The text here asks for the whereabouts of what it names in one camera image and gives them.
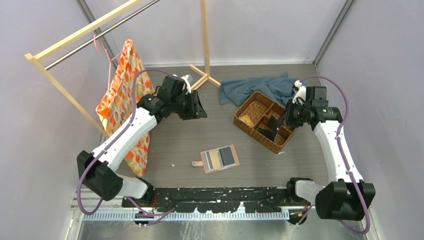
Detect silver grey credit card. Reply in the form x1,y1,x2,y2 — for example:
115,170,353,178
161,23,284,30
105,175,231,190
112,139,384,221
218,146,236,167

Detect orange floral hanging garment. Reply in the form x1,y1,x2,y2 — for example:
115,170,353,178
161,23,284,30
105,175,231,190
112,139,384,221
95,39,154,177

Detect pink clothes hanger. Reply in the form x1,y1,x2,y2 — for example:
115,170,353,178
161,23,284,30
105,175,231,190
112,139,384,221
93,34,124,90

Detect woven wicker divided basket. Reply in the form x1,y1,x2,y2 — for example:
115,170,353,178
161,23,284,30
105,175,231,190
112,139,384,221
233,91,296,154

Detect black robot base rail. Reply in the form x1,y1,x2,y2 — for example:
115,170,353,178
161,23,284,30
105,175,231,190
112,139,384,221
133,186,307,213

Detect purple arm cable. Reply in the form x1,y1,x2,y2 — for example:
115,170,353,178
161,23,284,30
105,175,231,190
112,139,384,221
76,68,178,226
294,75,371,235

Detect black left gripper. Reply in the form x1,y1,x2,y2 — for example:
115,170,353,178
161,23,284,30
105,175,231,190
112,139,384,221
171,89,207,120

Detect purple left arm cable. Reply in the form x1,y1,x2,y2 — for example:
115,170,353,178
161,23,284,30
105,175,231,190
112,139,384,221
76,68,178,226

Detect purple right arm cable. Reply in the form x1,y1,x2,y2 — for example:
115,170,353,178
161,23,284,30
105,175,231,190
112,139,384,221
294,75,371,235

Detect wooden clothes rack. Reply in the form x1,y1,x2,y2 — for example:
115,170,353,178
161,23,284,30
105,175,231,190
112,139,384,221
24,0,221,138

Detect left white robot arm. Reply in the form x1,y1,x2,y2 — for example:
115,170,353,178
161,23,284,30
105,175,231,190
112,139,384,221
76,75,208,207

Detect orange credit card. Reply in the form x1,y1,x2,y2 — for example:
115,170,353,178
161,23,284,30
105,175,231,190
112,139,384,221
238,114,255,128

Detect blue-grey crumpled cloth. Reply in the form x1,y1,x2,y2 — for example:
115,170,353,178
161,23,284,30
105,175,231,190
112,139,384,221
219,72,297,107

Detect yellow credit card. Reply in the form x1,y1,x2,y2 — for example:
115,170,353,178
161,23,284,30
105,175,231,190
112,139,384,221
205,150,222,171

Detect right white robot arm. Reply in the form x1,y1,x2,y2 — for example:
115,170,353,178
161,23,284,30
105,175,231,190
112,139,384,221
283,80,376,221

